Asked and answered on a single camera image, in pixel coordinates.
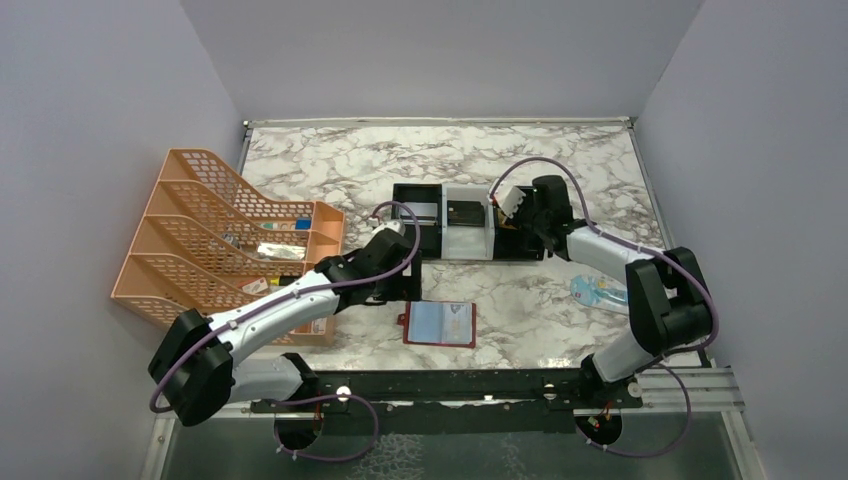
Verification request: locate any red card holder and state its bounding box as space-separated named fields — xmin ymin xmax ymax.
xmin=396 ymin=301 xmax=477 ymax=349

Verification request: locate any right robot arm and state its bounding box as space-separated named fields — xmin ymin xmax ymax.
xmin=493 ymin=175 xmax=716 ymax=385

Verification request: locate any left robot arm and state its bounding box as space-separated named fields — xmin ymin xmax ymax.
xmin=148 ymin=229 xmax=421 ymax=426

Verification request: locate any black card in bin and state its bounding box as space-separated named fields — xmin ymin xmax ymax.
xmin=447 ymin=200 xmax=486 ymax=228

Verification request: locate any small pink card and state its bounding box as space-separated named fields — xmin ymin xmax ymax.
xmin=311 ymin=318 xmax=327 ymax=335

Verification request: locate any right black bin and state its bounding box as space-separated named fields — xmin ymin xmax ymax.
xmin=493 ymin=186 xmax=545 ymax=261

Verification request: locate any black bin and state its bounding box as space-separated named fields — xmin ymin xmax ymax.
xmin=392 ymin=183 xmax=443 ymax=260
xmin=493 ymin=186 xmax=545 ymax=261

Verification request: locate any left black bin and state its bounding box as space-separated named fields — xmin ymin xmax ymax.
xmin=392 ymin=183 xmax=443 ymax=260

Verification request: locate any white middle bin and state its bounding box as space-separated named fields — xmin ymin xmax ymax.
xmin=439 ymin=183 xmax=495 ymax=261

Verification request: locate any blue item in organizer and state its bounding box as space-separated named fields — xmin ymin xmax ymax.
xmin=294 ymin=218 xmax=311 ymax=230

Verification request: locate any blue plastic packaged item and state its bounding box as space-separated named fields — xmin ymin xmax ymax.
xmin=570 ymin=274 xmax=629 ymax=314

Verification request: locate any silver foil packet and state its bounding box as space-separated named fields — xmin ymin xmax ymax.
xmin=256 ymin=242 xmax=306 ymax=261

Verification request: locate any orange plastic file organizer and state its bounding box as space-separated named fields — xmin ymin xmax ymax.
xmin=111 ymin=148 xmax=345 ymax=328

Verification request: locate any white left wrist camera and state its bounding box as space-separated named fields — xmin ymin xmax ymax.
xmin=371 ymin=219 xmax=405 ymax=238

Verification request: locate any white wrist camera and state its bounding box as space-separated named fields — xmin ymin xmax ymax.
xmin=371 ymin=219 xmax=405 ymax=238
xmin=491 ymin=185 xmax=527 ymax=219

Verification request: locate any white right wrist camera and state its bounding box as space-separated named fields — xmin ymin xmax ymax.
xmin=491 ymin=185 xmax=527 ymax=219

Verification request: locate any black mounting rail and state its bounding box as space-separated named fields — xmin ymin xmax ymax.
xmin=250 ymin=368 xmax=643 ymax=436

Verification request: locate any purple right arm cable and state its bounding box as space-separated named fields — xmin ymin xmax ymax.
xmin=488 ymin=156 xmax=720 ymax=460

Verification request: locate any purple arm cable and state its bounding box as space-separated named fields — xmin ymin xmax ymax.
xmin=148 ymin=201 xmax=423 ymax=415
xmin=488 ymin=156 xmax=720 ymax=460

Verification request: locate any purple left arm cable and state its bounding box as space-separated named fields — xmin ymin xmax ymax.
xmin=148 ymin=201 xmax=423 ymax=415

